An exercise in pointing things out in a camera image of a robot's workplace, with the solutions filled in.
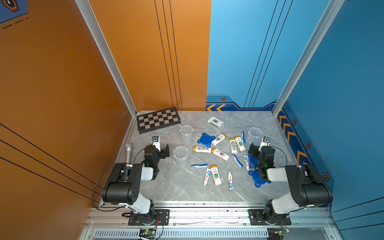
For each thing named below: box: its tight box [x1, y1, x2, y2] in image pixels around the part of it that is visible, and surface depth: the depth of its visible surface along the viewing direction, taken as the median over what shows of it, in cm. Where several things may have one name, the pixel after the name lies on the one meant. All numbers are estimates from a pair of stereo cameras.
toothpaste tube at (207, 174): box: [204, 168, 211, 186], surface depth 88 cm
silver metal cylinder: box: [125, 143, 133, 164], surface depth 97 cm
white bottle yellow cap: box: [211, 133, 227, 146], surface depth 103 cm
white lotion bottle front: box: [210, 164, 222, 186], surface depth 87 cm
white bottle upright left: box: [229, 137, 238, 154], surface depth 100 cm
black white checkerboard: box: [136, 107, 181, 134], surface depth 114 cm
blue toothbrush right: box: [232, 153, 244, 168], surface depth 93 cm
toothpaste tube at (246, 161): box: [243, 155, 249, 171], surface depth 93 cm
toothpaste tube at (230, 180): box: [228, 172, 234, 191], surface depth 86 cm
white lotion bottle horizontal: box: [193, 146, 212, 153], surface depth 98 cm
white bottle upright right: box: [234, 135, 246, 152], surface depth 101 cm
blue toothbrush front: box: [191, 163, 209, 168], surface depth 93 cm
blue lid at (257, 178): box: [248, 170, 272, 188], surface depth 87 cm
